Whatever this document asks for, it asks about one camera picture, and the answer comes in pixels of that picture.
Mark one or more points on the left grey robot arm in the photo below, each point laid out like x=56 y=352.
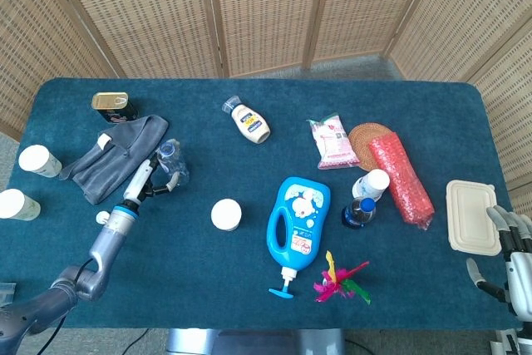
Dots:
x=108 y=243

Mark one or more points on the beige lidded lunch box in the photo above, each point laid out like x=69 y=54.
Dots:
x=471 y=218

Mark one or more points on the teal table cover cloth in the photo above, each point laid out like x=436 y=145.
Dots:
x=187 y=272

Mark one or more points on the colourful feather shuttlecock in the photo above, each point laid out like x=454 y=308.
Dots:
x=332 y=284

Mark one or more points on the red bubble wrap roll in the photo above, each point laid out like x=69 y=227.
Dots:
x=401 y=180

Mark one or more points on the pink white snack packet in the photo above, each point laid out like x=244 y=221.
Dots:
x=334 y=141

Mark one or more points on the grey robot torso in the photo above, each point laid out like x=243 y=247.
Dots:
x=253 y=342

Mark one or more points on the white paper cup blue print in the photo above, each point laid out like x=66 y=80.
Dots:
x=226 y=213

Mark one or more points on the round woven rattan coaster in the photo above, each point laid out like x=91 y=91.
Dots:
x=361 y=139

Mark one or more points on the dark cola bottle blue cap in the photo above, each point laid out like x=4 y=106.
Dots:
x=358 y=211

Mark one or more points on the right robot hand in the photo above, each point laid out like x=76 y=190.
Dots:
x=519 y=272

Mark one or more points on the black gold tin can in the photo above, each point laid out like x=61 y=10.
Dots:
x=110 y=101

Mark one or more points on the blue detergent pump bottle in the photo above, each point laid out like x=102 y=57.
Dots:
x=297 y=222

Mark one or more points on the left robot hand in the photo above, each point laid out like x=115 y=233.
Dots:
x=139 y=180

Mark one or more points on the woven bamboo folding screen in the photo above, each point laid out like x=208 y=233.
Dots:
x=266 y=10

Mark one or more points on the grey folded towel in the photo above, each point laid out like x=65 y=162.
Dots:
x=108 y=159

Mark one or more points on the small white drink bottle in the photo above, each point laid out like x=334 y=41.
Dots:
x=374 y=182

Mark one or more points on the cream mayonnaise squeeze bottle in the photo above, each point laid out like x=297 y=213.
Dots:
x=249 y=122

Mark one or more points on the clear plastic piece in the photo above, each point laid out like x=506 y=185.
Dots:
x=6 y=294

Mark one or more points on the white paper cup green print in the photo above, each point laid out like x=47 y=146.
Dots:
x=14 y=204
x=35 y=159

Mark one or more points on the small white round plastic cap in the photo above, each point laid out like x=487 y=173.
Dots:
x=102 y=217

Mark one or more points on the clear plastic water bottle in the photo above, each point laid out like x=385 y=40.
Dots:
x=172 y=160

